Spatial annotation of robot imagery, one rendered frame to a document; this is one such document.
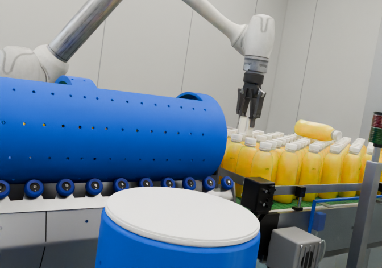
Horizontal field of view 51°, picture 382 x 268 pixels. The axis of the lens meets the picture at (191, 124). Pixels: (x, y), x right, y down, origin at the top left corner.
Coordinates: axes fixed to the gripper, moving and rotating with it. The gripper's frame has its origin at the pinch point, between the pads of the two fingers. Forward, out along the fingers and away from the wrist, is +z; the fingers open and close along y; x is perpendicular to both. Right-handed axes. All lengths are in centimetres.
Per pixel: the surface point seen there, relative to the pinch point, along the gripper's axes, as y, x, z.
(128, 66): -290, 86, -21
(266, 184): 29.1, -15.0, 13.2
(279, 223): 28.1, -5.4, 26.7
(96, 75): -284, 50, -7
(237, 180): 12.4, -11.4, 16.8
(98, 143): 19, -66, 4
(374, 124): 40.4, 16.5, -8.7
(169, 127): 18.8, -45.4, -0.7
